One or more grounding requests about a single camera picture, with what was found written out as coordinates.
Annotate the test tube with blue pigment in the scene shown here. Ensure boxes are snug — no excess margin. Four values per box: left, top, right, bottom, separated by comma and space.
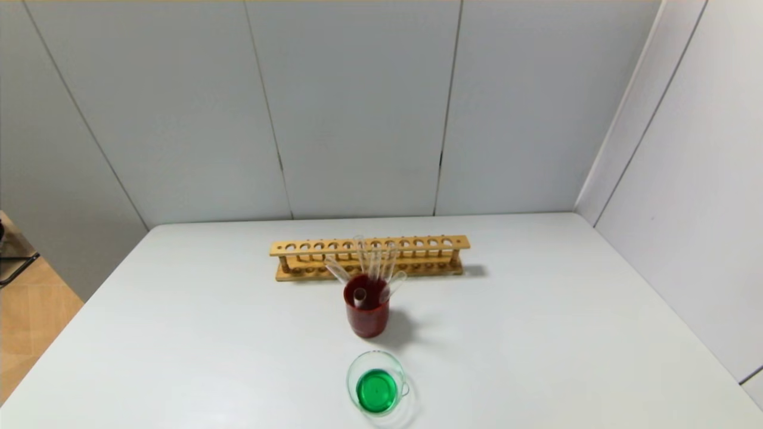
380, 271, 408, 304

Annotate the wooden test tube rack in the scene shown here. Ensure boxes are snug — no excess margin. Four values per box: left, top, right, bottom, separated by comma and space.
269, 235, 472, 282

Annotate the red plastic cup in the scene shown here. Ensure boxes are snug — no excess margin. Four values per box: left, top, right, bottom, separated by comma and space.
343, 274, 391, 340

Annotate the clear glass beaker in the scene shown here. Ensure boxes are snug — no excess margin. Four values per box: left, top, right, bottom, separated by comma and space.
346, 350, 418, 428

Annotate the black metal stand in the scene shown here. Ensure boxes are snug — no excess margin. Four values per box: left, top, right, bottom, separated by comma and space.
0, 217, 40, 285

